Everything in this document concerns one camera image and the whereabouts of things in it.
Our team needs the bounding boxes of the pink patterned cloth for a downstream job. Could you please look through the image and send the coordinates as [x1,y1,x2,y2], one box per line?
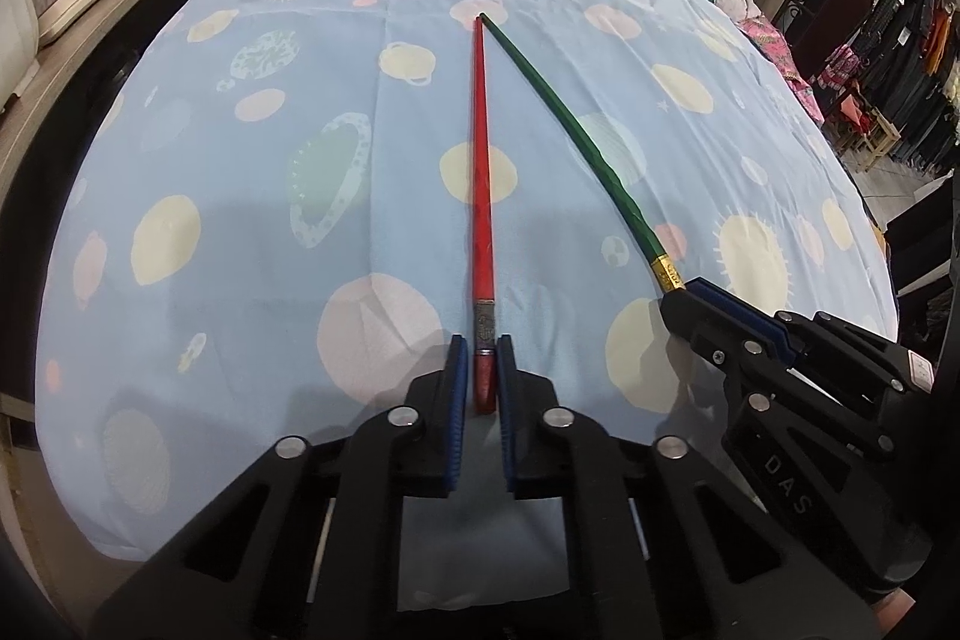
[720,0,820,124]

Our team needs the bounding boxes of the dark metal chair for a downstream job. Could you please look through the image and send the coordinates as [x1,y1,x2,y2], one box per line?
[787,0,875,79]

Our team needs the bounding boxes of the wooden stool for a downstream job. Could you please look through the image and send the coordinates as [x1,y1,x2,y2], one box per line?
[825,85,901,172]

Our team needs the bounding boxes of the light blue printed tablecloth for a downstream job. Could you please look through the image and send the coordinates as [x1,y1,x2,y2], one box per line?
[34,0,901,618]

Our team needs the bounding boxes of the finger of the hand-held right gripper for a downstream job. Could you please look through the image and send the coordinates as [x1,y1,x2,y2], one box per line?
[686,276,935,393]
[660,289,901,461]

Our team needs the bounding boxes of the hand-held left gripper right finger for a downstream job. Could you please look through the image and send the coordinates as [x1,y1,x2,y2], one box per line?
[495,334,878,640]

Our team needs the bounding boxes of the red chopstick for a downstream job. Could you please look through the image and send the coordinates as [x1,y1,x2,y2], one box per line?
[469,14,500,416]

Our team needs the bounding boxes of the green chopstick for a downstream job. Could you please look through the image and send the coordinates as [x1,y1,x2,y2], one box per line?
[478,12,687,295]

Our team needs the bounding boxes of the white storage box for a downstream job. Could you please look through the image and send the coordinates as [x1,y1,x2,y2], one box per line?
[0,0,42,101]

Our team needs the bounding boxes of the hanging clothes rack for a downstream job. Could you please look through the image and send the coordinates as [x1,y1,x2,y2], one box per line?
[855,0,960,176]

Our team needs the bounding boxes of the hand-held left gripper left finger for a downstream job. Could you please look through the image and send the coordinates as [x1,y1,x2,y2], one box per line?
[86,334,470,640]

